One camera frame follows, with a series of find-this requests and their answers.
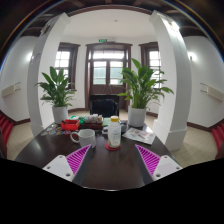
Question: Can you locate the dark wooden double door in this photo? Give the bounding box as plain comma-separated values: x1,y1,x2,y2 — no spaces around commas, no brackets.
84,41,133,111

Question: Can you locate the dark-framed wide window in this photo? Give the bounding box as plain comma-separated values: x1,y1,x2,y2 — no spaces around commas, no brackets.
54,41,81,91

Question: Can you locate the red plastic box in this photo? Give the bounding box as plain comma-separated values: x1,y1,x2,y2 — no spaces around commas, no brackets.
60,118,81,131

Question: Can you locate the dark-framed narrow window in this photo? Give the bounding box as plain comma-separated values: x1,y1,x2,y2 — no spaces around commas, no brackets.
138,41,165,85

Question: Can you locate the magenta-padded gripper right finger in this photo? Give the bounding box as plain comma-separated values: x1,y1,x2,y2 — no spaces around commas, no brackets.
133,144,184,186

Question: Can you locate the white speckled mug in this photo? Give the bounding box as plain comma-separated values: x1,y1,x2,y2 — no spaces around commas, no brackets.
69,128,97,149

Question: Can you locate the colourful sticker sheet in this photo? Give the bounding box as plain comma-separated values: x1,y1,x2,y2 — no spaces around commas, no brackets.
39,124,63,137

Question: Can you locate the black office chair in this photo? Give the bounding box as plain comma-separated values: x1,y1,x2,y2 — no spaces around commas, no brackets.
88,93,121,119

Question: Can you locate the white wall radiator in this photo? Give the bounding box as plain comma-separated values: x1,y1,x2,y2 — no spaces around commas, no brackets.
0,81,22,99
199,82,224,102

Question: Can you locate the small leafy plant white pot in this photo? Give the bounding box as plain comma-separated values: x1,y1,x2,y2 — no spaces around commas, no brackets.
34,65,78,125

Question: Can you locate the large leafy plant white pot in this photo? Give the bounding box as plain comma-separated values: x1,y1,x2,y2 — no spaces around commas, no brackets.
116,57,175,129

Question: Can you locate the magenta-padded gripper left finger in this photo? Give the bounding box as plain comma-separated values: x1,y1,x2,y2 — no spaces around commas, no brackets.
42,144,94,187

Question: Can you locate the flat round red coaster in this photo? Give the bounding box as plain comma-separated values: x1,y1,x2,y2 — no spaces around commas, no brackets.
104,141,122,152

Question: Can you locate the clear bottle with yellow cap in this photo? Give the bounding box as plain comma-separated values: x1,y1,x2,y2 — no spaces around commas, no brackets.
106,115,122,150

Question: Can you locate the grey-headed microphone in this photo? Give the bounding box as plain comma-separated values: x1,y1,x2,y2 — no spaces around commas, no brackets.
120,120,130,134

